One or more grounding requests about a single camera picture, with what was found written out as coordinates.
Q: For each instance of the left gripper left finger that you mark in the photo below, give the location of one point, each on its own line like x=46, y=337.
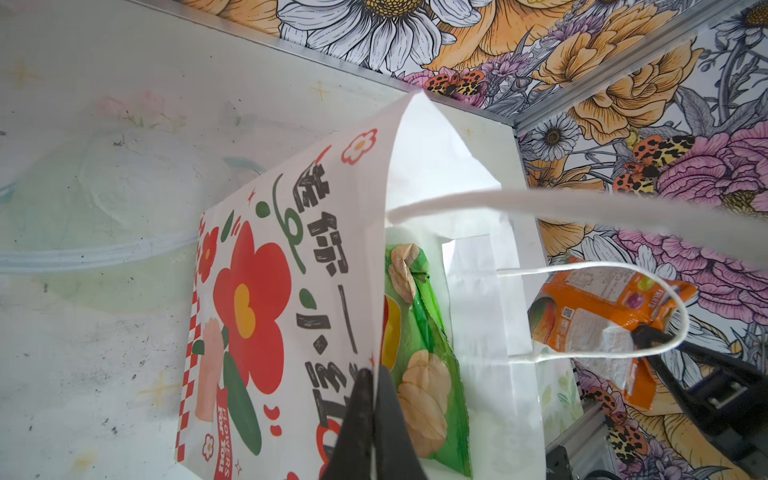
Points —
x=351, y=458

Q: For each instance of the red orange snack packet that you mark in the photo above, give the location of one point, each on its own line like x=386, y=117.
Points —
x=595, y=309

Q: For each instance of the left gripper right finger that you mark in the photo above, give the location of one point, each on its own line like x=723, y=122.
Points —
x=395, y=457

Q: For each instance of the green chips bag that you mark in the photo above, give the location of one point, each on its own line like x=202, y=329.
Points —
x=423, y=367

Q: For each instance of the white paper bag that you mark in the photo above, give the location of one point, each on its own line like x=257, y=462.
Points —
x=288, y=298

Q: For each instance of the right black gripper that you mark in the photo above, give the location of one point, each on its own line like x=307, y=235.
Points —
x=726, y=414

